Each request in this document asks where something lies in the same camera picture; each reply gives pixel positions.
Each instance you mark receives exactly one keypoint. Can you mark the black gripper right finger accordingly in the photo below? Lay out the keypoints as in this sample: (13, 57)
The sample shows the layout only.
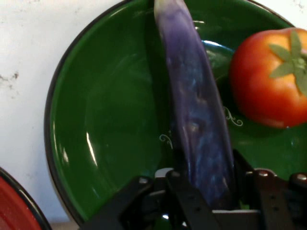
(275, 201)

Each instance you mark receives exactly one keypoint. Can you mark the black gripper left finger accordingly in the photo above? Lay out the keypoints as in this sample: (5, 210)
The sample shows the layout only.
(172, 196)

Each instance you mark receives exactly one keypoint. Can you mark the purple toy eggplant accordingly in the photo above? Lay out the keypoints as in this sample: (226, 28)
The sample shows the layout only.
(194, 107)

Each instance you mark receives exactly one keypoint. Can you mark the green plate with black rim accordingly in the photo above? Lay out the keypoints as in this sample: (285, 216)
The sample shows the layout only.
(108, 107)

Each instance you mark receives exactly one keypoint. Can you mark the red toy tomato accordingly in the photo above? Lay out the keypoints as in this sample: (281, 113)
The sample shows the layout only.
(259, 83)

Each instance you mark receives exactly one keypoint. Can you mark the red plate with black rim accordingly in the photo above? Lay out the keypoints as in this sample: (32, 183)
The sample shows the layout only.
(14, 208)

